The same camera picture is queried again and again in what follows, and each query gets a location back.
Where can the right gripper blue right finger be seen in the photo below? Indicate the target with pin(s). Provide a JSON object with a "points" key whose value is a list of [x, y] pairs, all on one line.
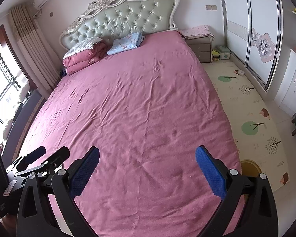
{"points": [[258, 216]]}

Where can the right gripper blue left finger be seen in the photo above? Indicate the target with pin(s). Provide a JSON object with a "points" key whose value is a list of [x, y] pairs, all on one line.
{"points": [[35, 215]]}

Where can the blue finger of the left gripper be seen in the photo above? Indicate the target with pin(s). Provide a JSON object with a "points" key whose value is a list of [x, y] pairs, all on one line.
{"points": [[56, 159], [35, 155]]}

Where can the yellow trash bin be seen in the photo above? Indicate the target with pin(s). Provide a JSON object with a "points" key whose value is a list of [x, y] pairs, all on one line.
{"points": [[250, 168]]}

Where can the cartoon play mat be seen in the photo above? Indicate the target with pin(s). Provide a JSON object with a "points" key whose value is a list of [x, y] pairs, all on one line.
{"points": [[253, 129]]}

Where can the pink bed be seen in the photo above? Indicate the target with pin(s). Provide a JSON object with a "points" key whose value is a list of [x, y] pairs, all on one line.
{"points": [[146, 110]]}

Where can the folded pink quilt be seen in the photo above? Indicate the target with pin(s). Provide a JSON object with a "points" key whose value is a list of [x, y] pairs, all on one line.
{"points": [[82, 59]]}

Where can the beige curtain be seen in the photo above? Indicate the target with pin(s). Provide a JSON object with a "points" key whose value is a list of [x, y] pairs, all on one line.
{"points": [[41, 58]]}

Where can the striped white pillow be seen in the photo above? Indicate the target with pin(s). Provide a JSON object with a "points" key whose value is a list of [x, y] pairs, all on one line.
{"points": [[86, 44]]}

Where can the white cabinet with stickers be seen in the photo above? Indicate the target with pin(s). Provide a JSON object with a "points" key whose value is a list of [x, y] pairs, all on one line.
{"points": [[285, 98]]}

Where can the folded blue blanket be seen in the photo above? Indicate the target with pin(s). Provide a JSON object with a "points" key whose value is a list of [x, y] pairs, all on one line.
{"points": [[129, 42]]}

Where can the green tufted headboard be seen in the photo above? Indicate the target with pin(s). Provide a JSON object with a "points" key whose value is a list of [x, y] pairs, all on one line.
{"points": [[114, 19]]}

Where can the green storage box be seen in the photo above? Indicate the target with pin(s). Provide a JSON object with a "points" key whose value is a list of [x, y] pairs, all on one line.
{"points": [[223, 51]]}

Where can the grey nightstand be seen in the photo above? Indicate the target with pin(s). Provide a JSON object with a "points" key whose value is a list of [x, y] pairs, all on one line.
{"points": [[202, 47]]}

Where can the pink cloth on nightstand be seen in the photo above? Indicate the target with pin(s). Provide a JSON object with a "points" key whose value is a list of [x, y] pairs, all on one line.
{"points": [[200, 31]]}

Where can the white sliding wardrobe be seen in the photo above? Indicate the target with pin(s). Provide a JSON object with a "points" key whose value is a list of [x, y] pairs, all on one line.
{"points": [[253, 34]]}

